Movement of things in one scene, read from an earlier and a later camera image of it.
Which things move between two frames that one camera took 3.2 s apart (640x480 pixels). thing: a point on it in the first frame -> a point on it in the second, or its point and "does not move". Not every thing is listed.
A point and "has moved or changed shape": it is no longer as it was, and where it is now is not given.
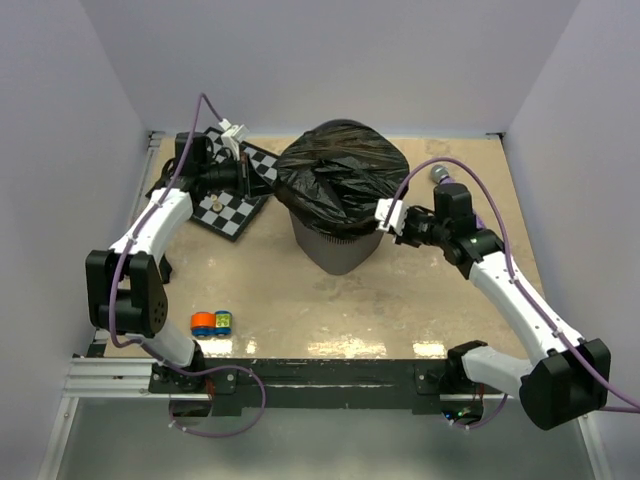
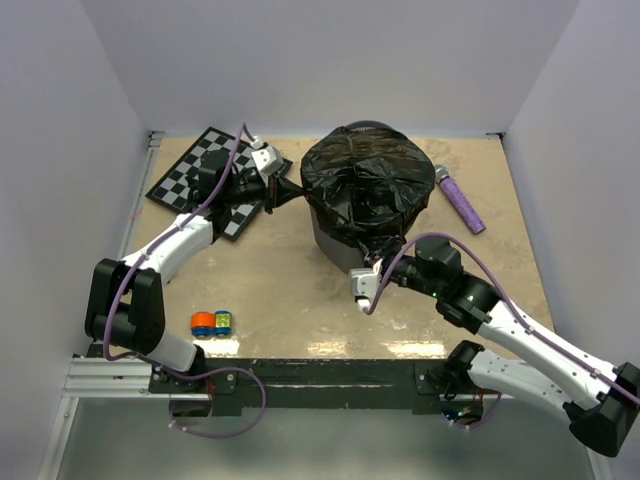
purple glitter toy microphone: (440, 174) does not move
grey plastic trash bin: (338, 255) -> (331, 245)
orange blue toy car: (216, 323) does not move
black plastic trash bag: (335, 177) has moved or changed shape
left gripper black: (245, 173) -> (279, 192)
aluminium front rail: (133, 379) does not move
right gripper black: (404, 239) -> (384, 264)
